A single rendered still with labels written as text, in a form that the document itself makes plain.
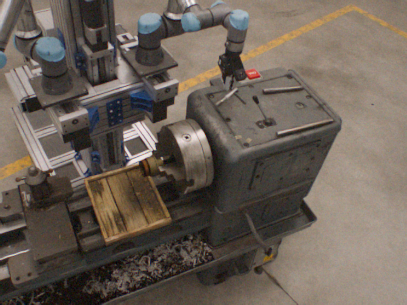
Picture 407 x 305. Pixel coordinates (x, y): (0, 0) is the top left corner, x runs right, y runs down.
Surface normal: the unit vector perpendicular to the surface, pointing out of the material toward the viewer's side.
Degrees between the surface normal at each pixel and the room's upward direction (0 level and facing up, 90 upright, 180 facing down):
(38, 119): 0
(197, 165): 57
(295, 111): 0
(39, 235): 0
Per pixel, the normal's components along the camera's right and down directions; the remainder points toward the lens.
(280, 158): 0.42, 0.70
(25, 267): 0.08, -0.66
